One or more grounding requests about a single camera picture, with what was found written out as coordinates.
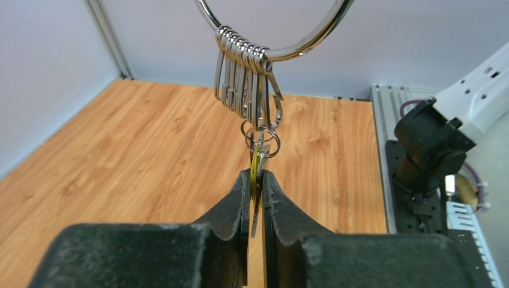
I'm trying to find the large silver keyring with clips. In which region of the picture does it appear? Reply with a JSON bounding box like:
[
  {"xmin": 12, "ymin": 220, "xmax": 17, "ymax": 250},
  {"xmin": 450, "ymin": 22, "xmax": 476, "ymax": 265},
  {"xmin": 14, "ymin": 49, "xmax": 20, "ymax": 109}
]
[{"xmin": 195, "ymin": 1, "xmax": 353, "ymax": 131}]

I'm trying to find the aluminium frame rail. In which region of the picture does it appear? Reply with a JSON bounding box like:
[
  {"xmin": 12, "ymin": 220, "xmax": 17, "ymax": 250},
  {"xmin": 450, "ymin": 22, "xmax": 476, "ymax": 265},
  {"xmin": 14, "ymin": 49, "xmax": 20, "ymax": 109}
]
[{"xmin": 370, "ymin": 85, "xmax": 503, "ymax": 287}]

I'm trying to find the yellow tagged key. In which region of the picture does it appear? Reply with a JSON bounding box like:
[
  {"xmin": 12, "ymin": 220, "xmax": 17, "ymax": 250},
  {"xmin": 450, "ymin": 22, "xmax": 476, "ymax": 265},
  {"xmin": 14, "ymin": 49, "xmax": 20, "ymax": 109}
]
[{"xmin": 250, "ymin": 145, "xmax": 260, "ymax": 201}]

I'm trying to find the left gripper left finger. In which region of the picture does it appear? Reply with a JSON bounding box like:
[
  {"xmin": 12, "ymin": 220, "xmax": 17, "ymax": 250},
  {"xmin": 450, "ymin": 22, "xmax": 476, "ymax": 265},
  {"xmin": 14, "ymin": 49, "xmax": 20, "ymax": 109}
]
[{"xmin": 29, "ymin": 170, "xmax": 251, "ymax": 287}]

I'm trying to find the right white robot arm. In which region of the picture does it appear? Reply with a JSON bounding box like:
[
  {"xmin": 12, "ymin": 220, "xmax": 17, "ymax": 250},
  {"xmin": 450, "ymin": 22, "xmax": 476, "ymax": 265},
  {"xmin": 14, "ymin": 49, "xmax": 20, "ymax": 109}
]
[{"xmin": 385, "ymin": 46, "xmax": 508, "ymax": 235}]

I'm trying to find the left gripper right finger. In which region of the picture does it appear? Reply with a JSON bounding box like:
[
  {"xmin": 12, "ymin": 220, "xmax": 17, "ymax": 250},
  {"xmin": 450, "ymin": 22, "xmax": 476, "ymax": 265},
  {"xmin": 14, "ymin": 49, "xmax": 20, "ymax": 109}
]
[{"xmin": 262, "ymin": 171, "xmax": 494, "ymax": 287}]

